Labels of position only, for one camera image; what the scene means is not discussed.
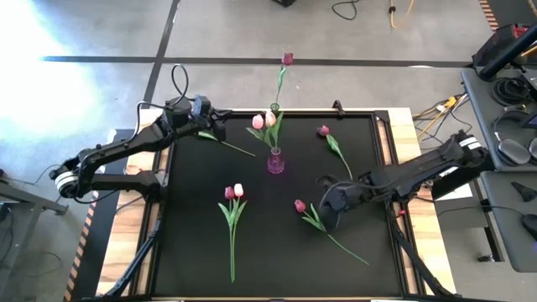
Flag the black wedge-shaped object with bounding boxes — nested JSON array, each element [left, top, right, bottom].
[[510, 180, 537, 203]]

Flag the black floor cable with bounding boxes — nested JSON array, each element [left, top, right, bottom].
[[331, 0, 358, 21]]

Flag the black headphones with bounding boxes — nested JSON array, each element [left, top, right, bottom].
[[493, 109, 537, 167]]

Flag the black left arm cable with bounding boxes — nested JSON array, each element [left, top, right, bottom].
[[133, 63, 190, 142]]

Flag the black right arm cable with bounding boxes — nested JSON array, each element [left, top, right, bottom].
[[315, 174, 381, 211]]

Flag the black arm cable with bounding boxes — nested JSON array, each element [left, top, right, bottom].
[[315, 174, 381, 211], [133, 63, 190, 142]]

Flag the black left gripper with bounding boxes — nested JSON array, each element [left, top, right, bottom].
[[191, 109, 232, 143]]

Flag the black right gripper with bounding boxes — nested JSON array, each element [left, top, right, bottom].
[[321, 184, 368, 231]]

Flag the dark red artificial tulip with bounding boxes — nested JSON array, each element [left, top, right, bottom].
[[196, 129, 257, 159], [274, 52, 295, 111], [217, 185, 237, 283]]

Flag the black side desk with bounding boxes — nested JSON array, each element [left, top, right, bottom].
[[460, 66, 537, 172]]

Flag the black case with red label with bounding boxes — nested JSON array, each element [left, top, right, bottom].
[[472, 23, 532, 68]]

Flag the grey side stand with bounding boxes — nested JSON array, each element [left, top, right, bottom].
[[0, 167, 70, 302]]

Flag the dark magenta artificial tulip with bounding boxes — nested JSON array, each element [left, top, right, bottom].
[[316, 124, 354, 182]]

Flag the yellow cable bundle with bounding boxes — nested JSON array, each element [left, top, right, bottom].
[[413, 94, 469, 139]]

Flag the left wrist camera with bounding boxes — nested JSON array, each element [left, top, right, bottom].
[[190, 95, 212, 118]]

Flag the coiled black cable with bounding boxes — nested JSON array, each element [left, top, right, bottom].
[[490, 75, 533, 108]]

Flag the pink glass vase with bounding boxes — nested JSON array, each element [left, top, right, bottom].
[[267, 147, 285, 175]]

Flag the light pink artificial tulip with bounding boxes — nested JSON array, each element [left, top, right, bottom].
[[228, 183, 248, 283]]

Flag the white paper sheet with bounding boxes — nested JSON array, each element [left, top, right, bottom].
[[435, 165, 474, 201]]

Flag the yellow floor cable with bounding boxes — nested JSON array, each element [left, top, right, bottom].
[[388, 0, 416, 29]]

